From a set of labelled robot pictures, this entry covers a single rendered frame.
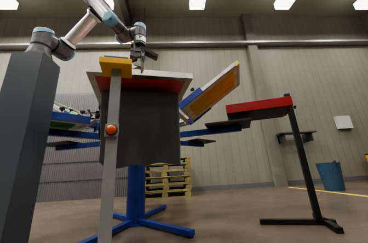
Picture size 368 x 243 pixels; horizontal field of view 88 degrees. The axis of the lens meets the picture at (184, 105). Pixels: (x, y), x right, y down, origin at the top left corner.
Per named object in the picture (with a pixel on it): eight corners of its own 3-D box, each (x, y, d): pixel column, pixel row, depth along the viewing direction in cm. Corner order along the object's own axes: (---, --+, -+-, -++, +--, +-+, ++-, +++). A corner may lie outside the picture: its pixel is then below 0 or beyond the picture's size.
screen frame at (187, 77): (193, 78, 113) (192, 73, 114) (85, 71, 99) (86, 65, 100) (170, 120, 183) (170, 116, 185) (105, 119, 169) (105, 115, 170)
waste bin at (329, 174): (357, 190, 349) (347, 158, 367) (340, 191, 338) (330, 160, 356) (333, 188, 391) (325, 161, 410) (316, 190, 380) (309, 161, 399)
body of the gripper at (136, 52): (130, 64, 113) (131, 47, 118) (144, 65, 115) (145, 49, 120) (130, 56, 106) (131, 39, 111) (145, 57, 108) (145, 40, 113)
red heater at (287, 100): (283, 118, 217) (281, 108, 221) (293, 106, 175) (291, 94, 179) (229, 124, 231) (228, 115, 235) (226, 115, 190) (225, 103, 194)
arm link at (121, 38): (111, 25, 118) (127, 21, 115) (122, 37, 128) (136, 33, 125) (110, 36, 115) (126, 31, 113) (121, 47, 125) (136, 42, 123)
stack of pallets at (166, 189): (190, 192, 474) (188, 158, 502) (193, 196, 399) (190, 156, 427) (143, 196, 466) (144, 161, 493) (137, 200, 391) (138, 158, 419)
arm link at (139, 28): (137, 31, 126) (148, 28, 124) (136, 44, 122) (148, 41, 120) (130, 22, 119) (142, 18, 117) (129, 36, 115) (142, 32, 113)
